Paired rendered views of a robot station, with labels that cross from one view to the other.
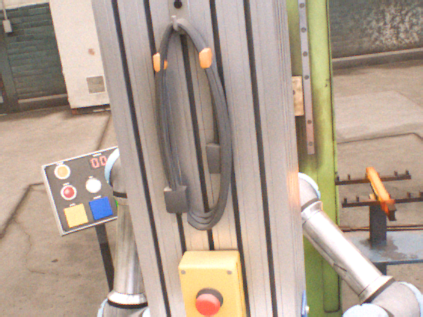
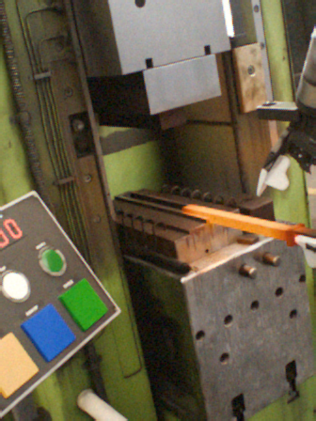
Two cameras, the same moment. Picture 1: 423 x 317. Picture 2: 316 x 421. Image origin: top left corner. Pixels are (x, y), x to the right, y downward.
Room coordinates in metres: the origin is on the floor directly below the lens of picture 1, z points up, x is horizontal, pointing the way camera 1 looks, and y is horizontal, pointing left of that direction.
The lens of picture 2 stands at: (1.11, 0.77, 1.46)
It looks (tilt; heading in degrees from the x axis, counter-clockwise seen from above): 17 degrees down; 328
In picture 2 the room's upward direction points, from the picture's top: 11 degrees counter-clockwise
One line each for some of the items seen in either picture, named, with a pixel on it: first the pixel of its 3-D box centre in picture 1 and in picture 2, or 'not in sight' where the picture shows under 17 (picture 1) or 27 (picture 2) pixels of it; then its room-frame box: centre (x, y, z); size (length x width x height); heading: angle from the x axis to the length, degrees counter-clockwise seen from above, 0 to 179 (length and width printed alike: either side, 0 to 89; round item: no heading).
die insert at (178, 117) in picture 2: not in sight; (137, 113); (2.43, -0.07, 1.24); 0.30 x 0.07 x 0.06; 179
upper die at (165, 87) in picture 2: not in sight; (133, 85); (2.39, -0.04, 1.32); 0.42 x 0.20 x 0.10; 179
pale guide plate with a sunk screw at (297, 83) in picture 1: (291, 96); (249, 78); (2.31, -0.36, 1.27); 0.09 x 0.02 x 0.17; 89
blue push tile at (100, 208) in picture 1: (100, 208); (47, 333); (1.99, 0.47, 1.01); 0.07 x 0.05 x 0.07; 114
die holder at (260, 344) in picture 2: not in sight; (189, 302); (2.40, -0.10, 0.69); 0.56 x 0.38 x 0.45; 179
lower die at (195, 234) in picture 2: not in sight; (158, 221); (2.39, -0.04, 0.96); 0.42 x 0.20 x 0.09; 179
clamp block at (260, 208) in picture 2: not in sight; (247, 211); (2.24, -0.22, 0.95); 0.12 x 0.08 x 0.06; 179
